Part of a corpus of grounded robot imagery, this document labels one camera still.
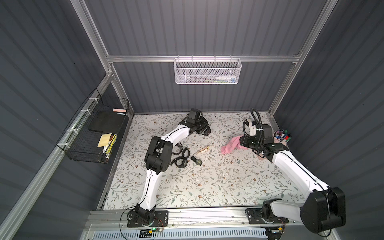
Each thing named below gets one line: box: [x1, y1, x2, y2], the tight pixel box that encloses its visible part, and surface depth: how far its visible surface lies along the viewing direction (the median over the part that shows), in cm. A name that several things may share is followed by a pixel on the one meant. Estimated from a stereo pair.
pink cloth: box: [221, 135, 248, 155], surface depth 88 cm
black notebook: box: [88, 110, 127, 134], surface depth 78 cm
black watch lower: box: [170, 147, 190, 169], surface depth 96 cm
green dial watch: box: [190, 155, 203, 166], surface depth 95 cm
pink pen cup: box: [272, 130, 282, 144], surface depth 93 cm
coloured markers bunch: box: [275, 129, 292, 142], surface depth 93 cm
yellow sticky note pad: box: [97, 133, 113, 148], surface depth 74 cm
